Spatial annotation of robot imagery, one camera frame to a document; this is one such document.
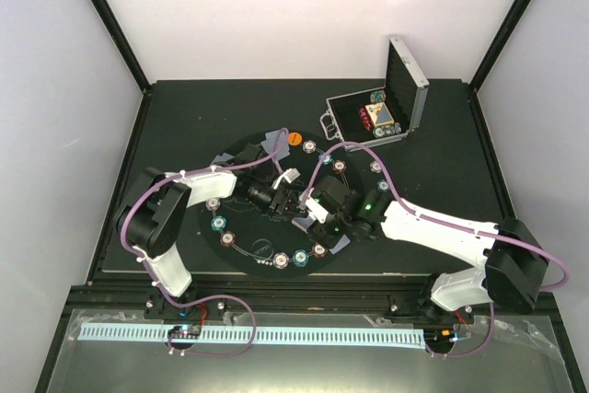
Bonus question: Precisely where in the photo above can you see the blue card mat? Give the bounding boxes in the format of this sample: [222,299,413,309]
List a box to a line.
[329,235,351,255]
[261,129,290,160]

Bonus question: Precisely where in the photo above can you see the blue playing card deck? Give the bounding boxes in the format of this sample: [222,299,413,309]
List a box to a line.
[292,216,316,232]

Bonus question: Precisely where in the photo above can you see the brown chip mat bottom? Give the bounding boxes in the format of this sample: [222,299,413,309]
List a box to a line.
[312,243,328,259]

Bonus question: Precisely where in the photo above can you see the brown chip mat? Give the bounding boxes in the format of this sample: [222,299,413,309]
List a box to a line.
[219,231,236,248]
[332,160,347,174]
[312,243,328,259]

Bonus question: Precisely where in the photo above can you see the teal chip mat bottom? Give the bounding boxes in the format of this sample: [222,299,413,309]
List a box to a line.
[292,249,309,267]

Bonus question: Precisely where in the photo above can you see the teal chip mat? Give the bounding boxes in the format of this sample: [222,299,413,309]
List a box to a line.
[318,154,332,165]
[210,215,227,232]
[292,249,309,267]

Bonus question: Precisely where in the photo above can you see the white chip mat bottom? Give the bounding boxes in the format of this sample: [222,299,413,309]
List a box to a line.
[272,252,289,270]

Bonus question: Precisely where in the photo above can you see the white chip mat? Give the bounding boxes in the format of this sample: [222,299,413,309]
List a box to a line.
[272,252,289,270]
[205,197,221,212]
[302,140,317,154]

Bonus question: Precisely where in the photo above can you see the brown chip mat top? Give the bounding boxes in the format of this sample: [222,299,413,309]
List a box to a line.
[332,160,347,174]

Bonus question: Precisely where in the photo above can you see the teal chip mat top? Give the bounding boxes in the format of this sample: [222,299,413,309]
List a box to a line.
[318,154,332,165]

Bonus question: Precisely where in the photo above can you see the teal poker chip stack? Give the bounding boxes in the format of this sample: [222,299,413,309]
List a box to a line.
[377,179,390,192]

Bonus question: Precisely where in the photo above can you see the white chip mat top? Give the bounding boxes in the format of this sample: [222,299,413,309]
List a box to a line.
[302,140,317,154]

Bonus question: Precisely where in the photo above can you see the blue card mat top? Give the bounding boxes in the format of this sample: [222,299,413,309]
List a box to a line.
[261,129,290,160]

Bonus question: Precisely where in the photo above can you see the orange big blind button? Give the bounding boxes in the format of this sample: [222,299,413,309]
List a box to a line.
[287,132,303,146]

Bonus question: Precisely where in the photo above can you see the white purple chip stack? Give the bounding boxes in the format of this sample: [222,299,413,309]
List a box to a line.
[370,161,383,173]

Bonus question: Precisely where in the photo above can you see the single blue playing card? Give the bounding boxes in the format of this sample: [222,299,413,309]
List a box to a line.
[213,153,234,164]

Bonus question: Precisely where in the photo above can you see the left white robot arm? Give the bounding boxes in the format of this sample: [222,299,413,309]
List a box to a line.
[116,144,300,318]

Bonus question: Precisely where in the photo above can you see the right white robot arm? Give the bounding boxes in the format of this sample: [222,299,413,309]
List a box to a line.
[300,176,548,322]

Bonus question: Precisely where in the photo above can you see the round black poker mat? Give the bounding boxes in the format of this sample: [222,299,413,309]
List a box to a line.
[198,133,364,278]

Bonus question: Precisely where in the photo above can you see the teal chips case front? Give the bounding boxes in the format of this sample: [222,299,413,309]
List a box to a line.
[373,122,402,138]

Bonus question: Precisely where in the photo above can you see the teal chips case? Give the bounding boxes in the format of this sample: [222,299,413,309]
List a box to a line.
[373,122,402,138]
[370,90,386,103]

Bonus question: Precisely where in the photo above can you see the red dice in case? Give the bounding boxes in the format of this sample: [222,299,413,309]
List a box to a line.
[358,108,374,131]

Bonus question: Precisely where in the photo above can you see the boxed card deck in case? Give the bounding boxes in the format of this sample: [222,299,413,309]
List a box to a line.
[365,102,395,127]

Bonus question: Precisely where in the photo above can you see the aluminium poker chip case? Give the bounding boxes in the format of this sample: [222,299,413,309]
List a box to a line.
[319,35,430,147]

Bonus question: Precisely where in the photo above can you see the teal chips case back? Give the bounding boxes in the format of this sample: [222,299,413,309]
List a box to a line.
[370,90,386,103]

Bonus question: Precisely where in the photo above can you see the small circuit board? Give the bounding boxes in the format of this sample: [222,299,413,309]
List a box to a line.
[167,325,202,340]

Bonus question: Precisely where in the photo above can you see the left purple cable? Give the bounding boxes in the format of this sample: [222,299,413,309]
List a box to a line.
[119,127,291,357]

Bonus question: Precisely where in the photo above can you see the purple cable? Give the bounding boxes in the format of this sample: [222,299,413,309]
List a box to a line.
[119,127,291,357]
[298,142,571,360]

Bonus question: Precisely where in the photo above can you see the light blue cable duct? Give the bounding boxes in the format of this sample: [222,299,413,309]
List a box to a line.
[77,323,425,350]

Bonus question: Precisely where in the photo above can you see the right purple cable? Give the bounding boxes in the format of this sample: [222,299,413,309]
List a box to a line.
[298,142,571,360]

